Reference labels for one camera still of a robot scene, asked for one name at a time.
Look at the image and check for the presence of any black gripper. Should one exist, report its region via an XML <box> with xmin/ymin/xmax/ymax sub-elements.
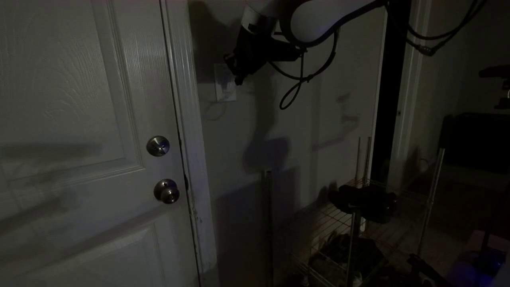
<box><xmin>222</xmin><ymin>22</ymin><xmax>306</xmax><ymax>88</ymax></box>

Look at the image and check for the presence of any white wall light switch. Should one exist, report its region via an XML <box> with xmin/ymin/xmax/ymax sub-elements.
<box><xmin>214</xmin><ymin>62</ymin><xmax>240</xmax><ymax>104</ymax></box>

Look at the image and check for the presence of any round metal deadbolt knob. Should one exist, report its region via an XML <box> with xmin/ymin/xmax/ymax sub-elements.
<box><xmin>145</xmin><ymin>134</ymin><xmax>173</xmax><ymax>158</ymax></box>

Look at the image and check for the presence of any round metal door knob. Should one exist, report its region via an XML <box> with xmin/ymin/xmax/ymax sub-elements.
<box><xmin>153</xmin><ymin>177</ymin><xmax>182</xmax><ymax>206</ymax></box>

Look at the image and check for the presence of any thin metal stand pole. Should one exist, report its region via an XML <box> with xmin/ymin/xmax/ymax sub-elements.
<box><xmin>260</xmin><ymin>167</ymin><xmax>276</xmax><ymax>287</ymax></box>

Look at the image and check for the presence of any white panelled door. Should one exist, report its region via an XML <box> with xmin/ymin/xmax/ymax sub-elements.
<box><xmin>0</xmin><ymin>0</ymin><xmax>203</xmax><ymax>287</ymax></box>

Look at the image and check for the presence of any black bundle on shelf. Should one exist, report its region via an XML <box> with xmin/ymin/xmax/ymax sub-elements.
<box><xmin>327</xmin><ymin>182</ymin><xmax>399</xmax><ymax>225</ymax></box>

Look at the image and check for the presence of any dark low cabinet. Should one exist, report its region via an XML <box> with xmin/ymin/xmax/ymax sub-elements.
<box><xmin>439</xmin><ymin>110</ymin><xmax>510</xmax><ymax>175</ymax></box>

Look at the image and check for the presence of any white door frame trim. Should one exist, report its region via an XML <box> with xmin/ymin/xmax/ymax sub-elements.
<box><xmin>158</xmin><ymin>0</ymin><xmax>220</xmax><ymax>287</ymax></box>

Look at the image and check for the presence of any black vertical post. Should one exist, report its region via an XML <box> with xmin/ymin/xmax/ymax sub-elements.
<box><xmin>370</xmin><ymin>0</ymin><xmax>415</xmax><ymax>188</ymax></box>

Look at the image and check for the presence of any metal wire shelf rack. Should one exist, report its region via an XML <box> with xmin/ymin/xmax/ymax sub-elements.
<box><xmin>297</xmin><ymin>134</ymin><xmax>447</xmax><ymax>287</ymax></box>

